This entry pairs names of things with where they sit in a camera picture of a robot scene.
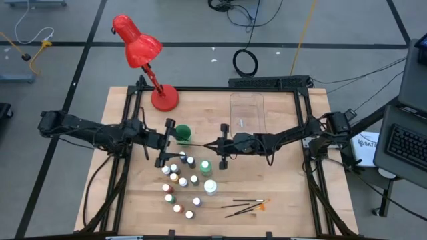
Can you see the clear plastic bin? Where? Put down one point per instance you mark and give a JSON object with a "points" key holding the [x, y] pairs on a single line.
{"points": [[253, 100]]}

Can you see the white cardboard box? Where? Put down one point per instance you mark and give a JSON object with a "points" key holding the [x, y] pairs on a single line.
{"points": [[365, 150]]}

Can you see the red desk lamp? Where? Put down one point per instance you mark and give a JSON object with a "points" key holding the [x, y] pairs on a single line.
{"points": [[140, 50]]}

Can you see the small white paint bottle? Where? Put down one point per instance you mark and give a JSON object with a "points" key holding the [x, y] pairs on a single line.
{"points": [[183, 181], [165, 169]]}

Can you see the grey cart shelf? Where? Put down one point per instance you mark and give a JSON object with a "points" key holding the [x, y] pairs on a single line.
{"points": [[397, 173]]}

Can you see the small dark green paint bottle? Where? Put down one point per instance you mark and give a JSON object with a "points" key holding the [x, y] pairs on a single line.
{"points": [[194, 179]]}

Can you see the small dark blue paint bottle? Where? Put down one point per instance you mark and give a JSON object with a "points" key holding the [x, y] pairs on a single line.
{"points": [[183, 157]]}

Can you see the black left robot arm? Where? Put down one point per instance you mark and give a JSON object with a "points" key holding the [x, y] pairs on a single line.
{"points": [[83, 130]]}

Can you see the small yellow paint bottle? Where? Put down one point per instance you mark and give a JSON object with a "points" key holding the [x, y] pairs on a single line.
{"points": [[174, 177]]}

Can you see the black power strip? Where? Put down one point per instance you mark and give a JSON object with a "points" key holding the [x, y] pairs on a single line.
{"points": [[270, 81]]}

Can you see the black keyboard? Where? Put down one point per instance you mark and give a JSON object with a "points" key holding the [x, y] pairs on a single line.
{"points": [[407, 146]]}

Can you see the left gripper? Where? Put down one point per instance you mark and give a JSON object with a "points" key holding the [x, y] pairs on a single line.
{"points": [[165, 143]]}

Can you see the grey cart base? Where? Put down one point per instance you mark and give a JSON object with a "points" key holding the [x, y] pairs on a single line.
{"points": [[16, 78], [36, 3]]}

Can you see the white round object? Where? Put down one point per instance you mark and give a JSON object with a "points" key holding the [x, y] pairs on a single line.
{"points": [[387, 174]]}

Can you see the black power adapter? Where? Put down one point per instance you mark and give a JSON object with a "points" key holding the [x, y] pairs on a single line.
{"points": [[351, 113]]}

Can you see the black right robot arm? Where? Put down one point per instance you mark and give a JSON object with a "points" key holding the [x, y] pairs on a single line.
{"points": [[273, 141]]}

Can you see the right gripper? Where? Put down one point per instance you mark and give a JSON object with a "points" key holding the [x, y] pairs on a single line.
{"points": [[231, 145]]}

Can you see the green plastic cup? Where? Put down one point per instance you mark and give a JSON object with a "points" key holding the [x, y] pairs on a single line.
{"points": [[183, 133]]}

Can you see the large white paint bottle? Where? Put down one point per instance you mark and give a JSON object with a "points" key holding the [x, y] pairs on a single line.
{"points": [[210, 186]]}

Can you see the dark monitor screen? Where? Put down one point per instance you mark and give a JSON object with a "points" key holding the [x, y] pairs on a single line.
{"points": [[423, 50]]}

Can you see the small purple paint bottle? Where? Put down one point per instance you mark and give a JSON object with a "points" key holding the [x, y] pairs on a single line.
{"points": [[197, 201]]}

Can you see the small black paint bottle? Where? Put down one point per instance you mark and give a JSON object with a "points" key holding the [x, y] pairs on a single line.
{"points": [[191, 161]]}

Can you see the large green paint bottle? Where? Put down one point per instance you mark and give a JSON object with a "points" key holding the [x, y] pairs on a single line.
{"points": [[205, 166]]}

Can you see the black caster base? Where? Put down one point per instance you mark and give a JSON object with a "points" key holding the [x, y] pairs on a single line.
{"points": [[4, 111]]}

